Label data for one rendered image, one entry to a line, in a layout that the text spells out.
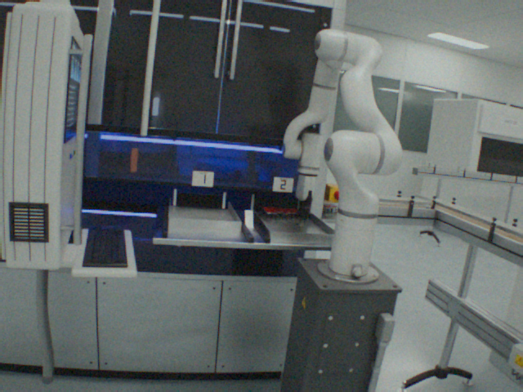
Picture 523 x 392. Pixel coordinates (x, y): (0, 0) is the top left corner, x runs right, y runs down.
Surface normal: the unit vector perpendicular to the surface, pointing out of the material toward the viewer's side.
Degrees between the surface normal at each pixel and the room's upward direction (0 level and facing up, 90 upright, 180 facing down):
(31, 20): 90
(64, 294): 90
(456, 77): 90
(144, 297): 90
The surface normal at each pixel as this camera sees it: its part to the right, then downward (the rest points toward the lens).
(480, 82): 0.21, 0.20
